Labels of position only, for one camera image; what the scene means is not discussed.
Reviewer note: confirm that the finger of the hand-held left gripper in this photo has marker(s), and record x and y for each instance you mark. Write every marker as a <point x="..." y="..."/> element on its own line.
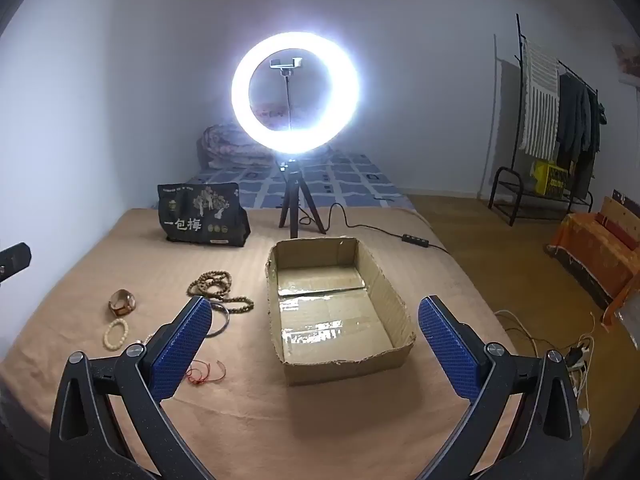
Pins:
<point x="14" y="257"/>

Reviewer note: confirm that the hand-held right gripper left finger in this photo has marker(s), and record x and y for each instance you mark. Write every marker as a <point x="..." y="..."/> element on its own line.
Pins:
<point x="182" y="345"/>

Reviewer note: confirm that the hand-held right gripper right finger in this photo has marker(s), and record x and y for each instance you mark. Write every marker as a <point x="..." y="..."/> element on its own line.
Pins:
<point x="447" y="345"/>

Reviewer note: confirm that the thin metal bangle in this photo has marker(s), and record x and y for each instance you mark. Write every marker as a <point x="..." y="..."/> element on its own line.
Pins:
<point x="227" y="317"/>

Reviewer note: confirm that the cardboard box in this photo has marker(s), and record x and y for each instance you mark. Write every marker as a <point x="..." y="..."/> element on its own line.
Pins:
<point x="325" y="310"/>

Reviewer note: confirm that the black printed snack bag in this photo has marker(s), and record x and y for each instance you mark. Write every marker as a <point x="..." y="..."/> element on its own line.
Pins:
<point x="200" y="220"/>

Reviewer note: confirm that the white power strip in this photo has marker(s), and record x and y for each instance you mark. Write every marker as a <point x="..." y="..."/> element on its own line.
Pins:
<point x="575" y="357"/>

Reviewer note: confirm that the black tripod stand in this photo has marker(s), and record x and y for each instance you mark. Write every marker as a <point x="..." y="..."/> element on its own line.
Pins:
<point x="292" y="200"/>

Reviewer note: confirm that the blue patterned bed sheet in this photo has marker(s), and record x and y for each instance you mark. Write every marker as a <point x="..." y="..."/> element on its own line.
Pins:
<point x="350" y="180"/>

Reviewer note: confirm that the yellow box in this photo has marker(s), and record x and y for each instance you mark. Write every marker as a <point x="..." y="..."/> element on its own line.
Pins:
<point x="547" y="177"/>

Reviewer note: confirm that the folded floral quilt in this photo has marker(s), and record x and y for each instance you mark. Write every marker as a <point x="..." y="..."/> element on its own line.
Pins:
<point x="225" y="145"/>

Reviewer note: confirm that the brown cardboard piece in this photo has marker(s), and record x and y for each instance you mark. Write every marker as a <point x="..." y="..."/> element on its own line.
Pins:
<point x="620" y="215"/>

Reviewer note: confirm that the striped hanging towel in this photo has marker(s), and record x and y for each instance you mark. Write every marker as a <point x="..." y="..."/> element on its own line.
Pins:
<point x="540" y="105"/>

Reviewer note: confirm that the dark grey hanging jacket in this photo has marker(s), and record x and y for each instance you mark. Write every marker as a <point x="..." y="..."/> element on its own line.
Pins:
<point x="572" y="120"/>

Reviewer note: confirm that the black hanging garment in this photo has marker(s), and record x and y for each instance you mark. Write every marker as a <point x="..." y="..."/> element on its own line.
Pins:
<point x="597" y="120"/>

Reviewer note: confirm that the phone holder clamp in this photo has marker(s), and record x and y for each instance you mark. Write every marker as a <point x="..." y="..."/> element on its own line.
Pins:
<point x="286" y="63"/>

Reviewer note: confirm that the black clothes rack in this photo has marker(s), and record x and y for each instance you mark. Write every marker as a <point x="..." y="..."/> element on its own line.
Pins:
<point x="520" y="45"/>

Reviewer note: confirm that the patterned wall hanging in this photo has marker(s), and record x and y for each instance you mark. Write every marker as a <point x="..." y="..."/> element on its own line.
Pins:
<point x="627" y="60"/>

